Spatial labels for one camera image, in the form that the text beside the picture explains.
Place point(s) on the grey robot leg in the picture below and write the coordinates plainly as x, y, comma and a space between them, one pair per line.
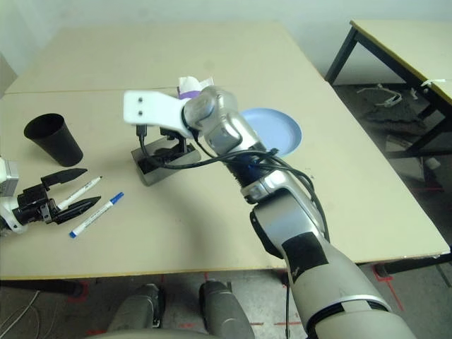
222, 310
137, 310

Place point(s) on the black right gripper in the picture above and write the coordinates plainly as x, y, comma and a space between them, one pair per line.
173, 135

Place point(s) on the white plastic floor scrap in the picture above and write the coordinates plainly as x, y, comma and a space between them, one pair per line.
386, 102

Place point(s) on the purple tissue box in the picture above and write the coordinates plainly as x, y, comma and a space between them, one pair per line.
187, 88

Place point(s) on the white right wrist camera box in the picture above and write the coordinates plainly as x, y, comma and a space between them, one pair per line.
152, 109

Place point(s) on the black plastic cup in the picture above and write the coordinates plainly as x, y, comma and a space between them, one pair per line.
56, 144

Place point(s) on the blue plastic plate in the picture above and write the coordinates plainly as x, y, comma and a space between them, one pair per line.
279, 130

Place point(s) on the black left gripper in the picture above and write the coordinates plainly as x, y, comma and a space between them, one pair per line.
35, 206

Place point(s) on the grey left robot leg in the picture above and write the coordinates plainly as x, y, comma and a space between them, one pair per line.
137, 310

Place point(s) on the grey glasses case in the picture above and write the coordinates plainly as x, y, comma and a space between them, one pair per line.
176, 172

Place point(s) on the beige robot torso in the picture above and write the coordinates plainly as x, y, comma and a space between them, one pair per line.
148, 334

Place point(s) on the beige side table black legs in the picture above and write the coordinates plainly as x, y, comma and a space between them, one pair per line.
406, 42

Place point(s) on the black table frame beam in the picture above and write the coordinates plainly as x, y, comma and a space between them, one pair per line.
35, 287
413, 265

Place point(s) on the white tag on side table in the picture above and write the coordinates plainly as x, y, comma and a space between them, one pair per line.
434, 82

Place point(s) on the small white floor object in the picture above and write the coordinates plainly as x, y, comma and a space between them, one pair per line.
432, 163

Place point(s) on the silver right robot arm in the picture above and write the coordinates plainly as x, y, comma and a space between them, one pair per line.
318, 282

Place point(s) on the white marker black tip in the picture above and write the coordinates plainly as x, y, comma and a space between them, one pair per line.
83, 189

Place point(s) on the grey right robot leg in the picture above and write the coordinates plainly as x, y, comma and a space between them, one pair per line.
222, 310

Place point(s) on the white marker blue cap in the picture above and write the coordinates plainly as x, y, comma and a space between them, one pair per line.
99, 213

